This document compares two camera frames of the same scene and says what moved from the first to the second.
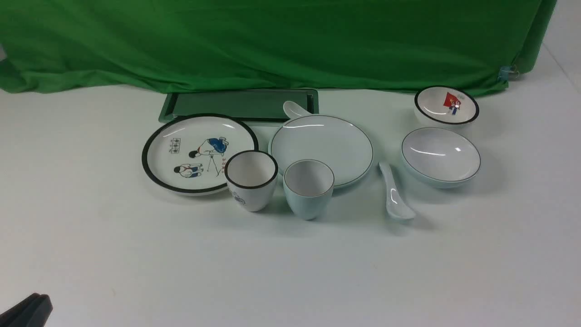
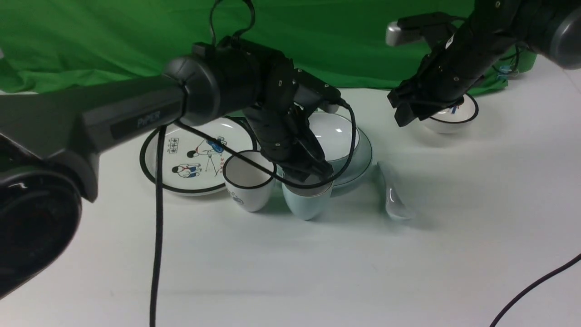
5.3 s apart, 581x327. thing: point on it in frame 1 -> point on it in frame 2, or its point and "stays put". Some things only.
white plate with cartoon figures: (186, 155) stays put
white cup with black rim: (252, 175) stays put
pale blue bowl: (440, 157) -> (334, 132)
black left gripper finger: (32, 311) -> (308, 161)
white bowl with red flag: (441, 106) stays put
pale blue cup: (309, 185) stays put
